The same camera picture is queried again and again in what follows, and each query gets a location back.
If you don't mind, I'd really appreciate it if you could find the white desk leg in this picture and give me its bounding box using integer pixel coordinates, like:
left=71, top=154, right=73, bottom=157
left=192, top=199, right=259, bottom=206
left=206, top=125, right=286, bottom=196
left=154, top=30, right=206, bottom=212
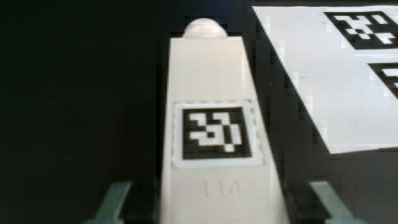
left=160, top=18, right=289, bottom=224

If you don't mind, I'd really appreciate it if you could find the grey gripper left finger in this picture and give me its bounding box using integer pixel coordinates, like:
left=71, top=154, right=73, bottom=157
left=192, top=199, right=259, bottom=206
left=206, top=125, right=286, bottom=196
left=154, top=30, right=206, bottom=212
left=83, top=182, right=131, bottom=224

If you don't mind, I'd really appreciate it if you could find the fiducial marker sheet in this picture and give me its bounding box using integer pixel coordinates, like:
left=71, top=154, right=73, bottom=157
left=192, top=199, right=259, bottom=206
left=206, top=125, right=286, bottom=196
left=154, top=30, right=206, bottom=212
left=254, top=5, right=398, bottom=153

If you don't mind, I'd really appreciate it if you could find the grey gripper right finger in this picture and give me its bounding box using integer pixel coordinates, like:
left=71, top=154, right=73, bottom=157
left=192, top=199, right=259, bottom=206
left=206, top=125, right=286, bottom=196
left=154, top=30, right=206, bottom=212
left=295, top=181, right=368, bottom=224

